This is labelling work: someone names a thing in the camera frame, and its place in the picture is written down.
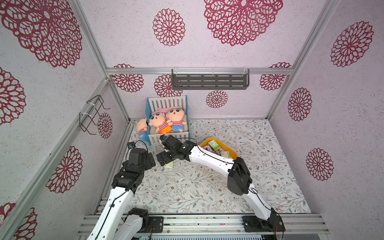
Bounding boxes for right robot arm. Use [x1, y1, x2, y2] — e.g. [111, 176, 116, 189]
[157, 135, 286, 234]

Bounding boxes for black wire wall rack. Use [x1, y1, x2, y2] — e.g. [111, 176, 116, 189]
[78, 95, 111, 136]

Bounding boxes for pink pillow in crib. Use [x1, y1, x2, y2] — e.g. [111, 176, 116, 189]
[151, 106, 181, 116]

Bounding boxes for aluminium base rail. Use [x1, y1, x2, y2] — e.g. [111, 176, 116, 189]
[77, 213, 330, 236]

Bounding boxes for grey wall shelf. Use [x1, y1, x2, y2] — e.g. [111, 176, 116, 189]
[171, 69, 250, 91]

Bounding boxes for green tissue pack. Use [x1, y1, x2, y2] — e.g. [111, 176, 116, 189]
[164, 162, 174, 169]
[220, 151, 231, 159]
[208, 140, 221, 152]

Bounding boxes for plush doll blue shorts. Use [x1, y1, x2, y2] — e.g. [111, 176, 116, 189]
[166, 109, 187, 133]

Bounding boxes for plush doll orange shorts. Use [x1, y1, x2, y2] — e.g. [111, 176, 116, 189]
[149, 113, 172, 134]

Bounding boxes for plush doll outside crib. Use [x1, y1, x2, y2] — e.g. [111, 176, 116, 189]
[136, 118, 149, 142]

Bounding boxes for green tissue pack bottom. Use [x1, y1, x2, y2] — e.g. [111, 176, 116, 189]
[220, 151, 231, 159]

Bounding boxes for yellow plastic storage box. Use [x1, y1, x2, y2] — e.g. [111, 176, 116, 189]
[200, 137, 238, 160]

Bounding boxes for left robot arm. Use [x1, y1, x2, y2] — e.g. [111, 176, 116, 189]
[88, 148, 156, 240]

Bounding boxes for blue white toy crib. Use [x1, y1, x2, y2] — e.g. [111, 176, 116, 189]
[146, 96, 190, 145]

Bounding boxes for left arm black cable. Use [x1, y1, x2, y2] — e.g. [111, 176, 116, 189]
[94, 140, 149, 240]

